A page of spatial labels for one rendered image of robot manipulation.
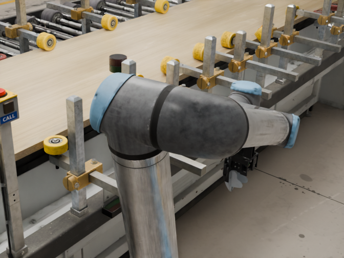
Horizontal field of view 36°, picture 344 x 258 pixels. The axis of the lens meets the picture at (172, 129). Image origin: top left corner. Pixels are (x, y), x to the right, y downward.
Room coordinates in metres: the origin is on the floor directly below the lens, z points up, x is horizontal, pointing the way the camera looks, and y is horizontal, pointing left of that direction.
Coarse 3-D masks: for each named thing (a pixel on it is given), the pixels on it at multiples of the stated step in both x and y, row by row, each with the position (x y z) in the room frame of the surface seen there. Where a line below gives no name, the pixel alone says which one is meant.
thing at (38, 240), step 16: (304, 64) 2.95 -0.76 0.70; (320, 64) 3.01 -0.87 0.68; (288, 80) 2.70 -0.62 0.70; (304, 80) 2.83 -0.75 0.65; (272, 96) 2.50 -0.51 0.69; (96, 208) 1.46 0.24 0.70; (48, 224) 1.37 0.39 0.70; (64, 224) 1.37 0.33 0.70; (80, 224) 1.39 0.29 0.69; (96, 224) 1.45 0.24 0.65; (32, 240) 1.29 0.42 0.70; (48, 240) 1.29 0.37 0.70; (64, 240) 1.33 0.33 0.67; (0, 256) 1.21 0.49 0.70; (32, 256) 1.22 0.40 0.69; (48, 256) 1.27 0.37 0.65
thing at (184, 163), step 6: (174, 156) 1.56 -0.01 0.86; (180, 156) 1.57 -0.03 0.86; (174, 162) 1.56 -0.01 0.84; (180, 162) 1.54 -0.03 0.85; (186, 162) 1.53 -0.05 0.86; (192, 162) 1.53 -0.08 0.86; (198, 162) 1.53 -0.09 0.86; (186, 168) 1.53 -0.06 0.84; (192, 168) 1.51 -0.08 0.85; (198, 168) 1.50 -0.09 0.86; (204, 168) 1.51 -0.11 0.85; (198, 174) 1.50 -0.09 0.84
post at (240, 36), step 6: (240, 30) 2.25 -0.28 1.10; (240, 36) 2.23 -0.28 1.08; (240, 42) 2.23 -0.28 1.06; (234, 48) 2.25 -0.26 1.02; (240, 48) 2.23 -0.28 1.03; (234, 54) 2.25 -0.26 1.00; (240, 54) 2.23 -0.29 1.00; (240, 60) 2.23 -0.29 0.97; (240, 72) 2.24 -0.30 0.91; (234, 78) 2.24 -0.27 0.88; (240, 78) 2.25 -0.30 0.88
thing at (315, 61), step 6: (234, 42) 2.58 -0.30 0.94; (246, 42) 2.54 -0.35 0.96; (252, 42) 2.53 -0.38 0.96; (258, 42) 2.53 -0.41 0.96; (252, 48) 2.52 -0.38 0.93; (276, 48) 2.46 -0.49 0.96; (276, 54) 2.44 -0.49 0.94; (282, 54) 2.43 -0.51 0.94; (288, 54) 2.41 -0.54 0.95; (294, 54) 2.39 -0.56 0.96; (300, 54) 2.39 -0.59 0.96; (300, 60) 2.37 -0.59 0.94; (306, 60) 2.36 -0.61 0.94; (312, 60) 2.34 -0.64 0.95; (318, 60) 2.32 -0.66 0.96
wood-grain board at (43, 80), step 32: (224, 0) 3.59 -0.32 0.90; (256, 0) 3.63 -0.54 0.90; (288, 0) 3.67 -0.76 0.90; (320, 0) 3.72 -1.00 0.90; (96, 32) 2.76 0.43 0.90; (128, 32) 2.79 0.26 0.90; (160, 32) 2.82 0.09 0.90; (192, 32) 2.84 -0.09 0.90; (0, 64) 2.23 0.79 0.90; (32, 64) 2.25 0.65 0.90; (64, 64) 2.27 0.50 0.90; (96, 64) 2.29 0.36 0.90; (192, 64) 2.34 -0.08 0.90; (32, 96) 1.91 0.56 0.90; (64, 96) 1.93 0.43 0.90; (32, 128) 1.64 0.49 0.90; (64, 128) 1.65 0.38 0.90
